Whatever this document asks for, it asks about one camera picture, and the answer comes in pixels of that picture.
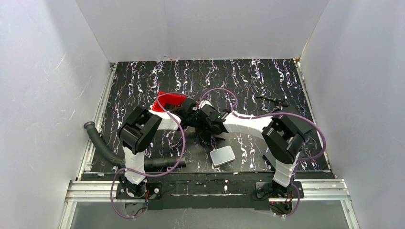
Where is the red plastic bin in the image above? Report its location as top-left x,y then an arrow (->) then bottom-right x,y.
158,92 -> 187,111

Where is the silver metal tin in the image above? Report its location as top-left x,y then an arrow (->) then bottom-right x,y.
209,146 -> 235,167

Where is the grey leather card holder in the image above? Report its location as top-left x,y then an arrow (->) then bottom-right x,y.
211,133 -> 228,140

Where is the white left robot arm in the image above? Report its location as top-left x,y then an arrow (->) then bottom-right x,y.
118,95 -> 198,185

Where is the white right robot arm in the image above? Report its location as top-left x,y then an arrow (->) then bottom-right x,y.
196,101 -> 315,188

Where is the black flat plate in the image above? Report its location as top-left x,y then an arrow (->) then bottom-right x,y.
262,151 -> 276,170

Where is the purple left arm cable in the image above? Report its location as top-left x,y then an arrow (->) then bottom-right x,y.
110,92 -> 191,220

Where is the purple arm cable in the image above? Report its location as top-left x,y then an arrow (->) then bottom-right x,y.
110,92 -> 191,220
197,88 -> 327,219

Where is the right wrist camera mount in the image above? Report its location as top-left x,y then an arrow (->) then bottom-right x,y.
199,100 -> 213,109

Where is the black corrugated hose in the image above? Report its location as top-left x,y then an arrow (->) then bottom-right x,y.
83,121 -> 186,169

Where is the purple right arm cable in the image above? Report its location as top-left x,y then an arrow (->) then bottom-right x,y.
197,88 -> 327,219

